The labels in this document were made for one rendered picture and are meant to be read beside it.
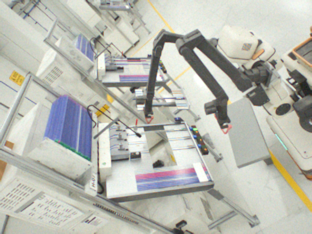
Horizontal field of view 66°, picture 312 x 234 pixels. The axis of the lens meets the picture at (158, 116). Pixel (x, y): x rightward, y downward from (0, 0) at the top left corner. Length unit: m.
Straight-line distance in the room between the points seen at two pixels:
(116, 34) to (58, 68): 3.72
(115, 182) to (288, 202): 1.40
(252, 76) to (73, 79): 1.89
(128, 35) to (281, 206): 5.08
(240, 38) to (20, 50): 3.96
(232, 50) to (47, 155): 1.15
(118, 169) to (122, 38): 4.84
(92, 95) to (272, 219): 2.09
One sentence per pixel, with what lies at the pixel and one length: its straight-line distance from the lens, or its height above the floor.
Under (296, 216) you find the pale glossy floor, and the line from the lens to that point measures 2.28.
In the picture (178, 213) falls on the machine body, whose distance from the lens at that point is 1.95.
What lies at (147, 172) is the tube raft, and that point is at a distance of 1.73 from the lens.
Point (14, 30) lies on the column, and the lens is 4.68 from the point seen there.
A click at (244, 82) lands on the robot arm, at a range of 1.33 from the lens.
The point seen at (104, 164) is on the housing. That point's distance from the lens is 1.70.
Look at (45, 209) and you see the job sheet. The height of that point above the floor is 1.43.
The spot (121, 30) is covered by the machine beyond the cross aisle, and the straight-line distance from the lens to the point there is 6.22.
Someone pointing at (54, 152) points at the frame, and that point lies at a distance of 1.46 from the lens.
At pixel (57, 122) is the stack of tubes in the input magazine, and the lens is 1.61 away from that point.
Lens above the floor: 2.13
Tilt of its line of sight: 34 degrees down
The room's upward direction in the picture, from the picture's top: 49 degrees counter-clockwise
